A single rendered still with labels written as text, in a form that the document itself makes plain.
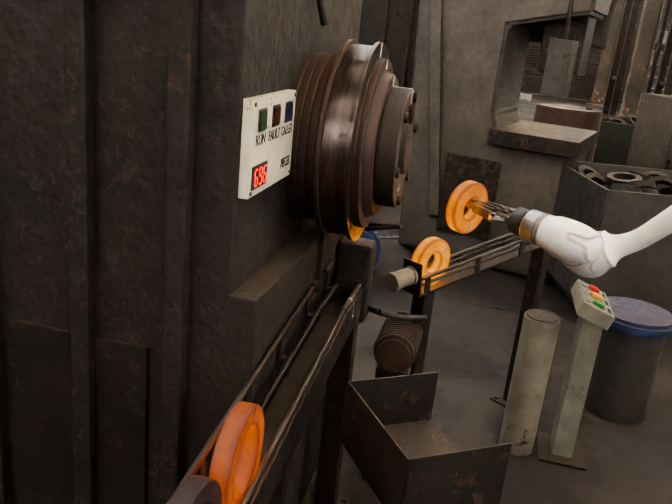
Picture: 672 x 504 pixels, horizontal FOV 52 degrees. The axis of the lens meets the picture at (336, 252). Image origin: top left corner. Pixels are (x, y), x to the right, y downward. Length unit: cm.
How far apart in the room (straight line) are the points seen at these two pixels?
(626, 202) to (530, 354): 147
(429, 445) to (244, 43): 84
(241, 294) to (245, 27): 49
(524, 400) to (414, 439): 110
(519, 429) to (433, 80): 246
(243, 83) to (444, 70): 321
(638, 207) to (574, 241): 192
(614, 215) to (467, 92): 122
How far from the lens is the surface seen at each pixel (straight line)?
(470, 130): 435
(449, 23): 439
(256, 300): 132
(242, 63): 124
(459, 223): 204
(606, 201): 367
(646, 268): 387
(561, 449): 266
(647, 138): 609
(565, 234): 185
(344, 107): 147
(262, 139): 131
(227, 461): 110
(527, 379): 247
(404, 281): 208
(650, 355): 293
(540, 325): 239
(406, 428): 147
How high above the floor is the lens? 138
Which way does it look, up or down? 18 degrees down
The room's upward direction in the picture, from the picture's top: 6 degrees clockwise
